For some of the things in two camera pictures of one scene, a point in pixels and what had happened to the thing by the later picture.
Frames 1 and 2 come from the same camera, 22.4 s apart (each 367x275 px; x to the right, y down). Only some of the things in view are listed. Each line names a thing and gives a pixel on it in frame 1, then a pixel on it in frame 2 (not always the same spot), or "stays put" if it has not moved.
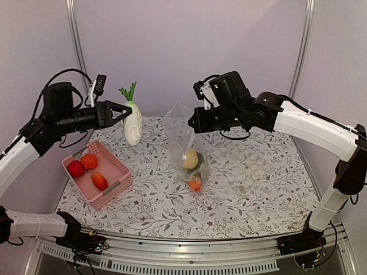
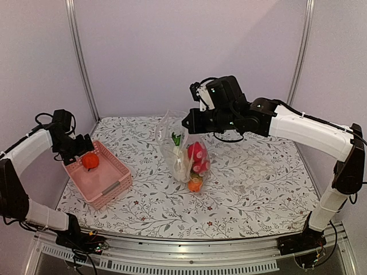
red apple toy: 75,168 to 196,152
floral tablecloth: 257,188 stays put
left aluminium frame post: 71,10 stays put
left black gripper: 104,113 to 83,149
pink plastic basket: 118,176 stays put
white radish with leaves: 132,124 to 180,159
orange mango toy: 89,161 stays put
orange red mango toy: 98,180 to 200,167
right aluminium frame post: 304,43 stays put
